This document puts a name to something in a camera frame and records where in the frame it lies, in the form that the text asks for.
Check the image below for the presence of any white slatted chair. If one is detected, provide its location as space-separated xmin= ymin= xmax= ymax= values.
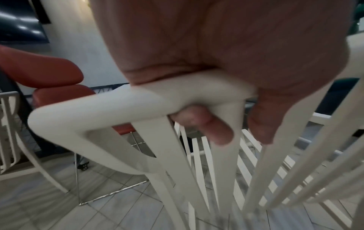
xmin=0 ymin=91 xmax=71 ymax=194
xmin=27 ymin=33 xmax=364 ymax=230
xmin=173 ymin=112 xmax=364 ymax=225

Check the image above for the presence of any person's left hand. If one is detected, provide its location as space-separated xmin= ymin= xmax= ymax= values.
xmin=90 ymin=0 xmax=351 ymax=145

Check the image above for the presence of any dark wall screen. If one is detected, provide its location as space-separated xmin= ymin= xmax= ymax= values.
xmin=0 ymin=0 xmax=52 ymax=44

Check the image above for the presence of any red bar stool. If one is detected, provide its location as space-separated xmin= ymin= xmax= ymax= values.
xmin=0 ymin=44 xmax=149 ymax=206

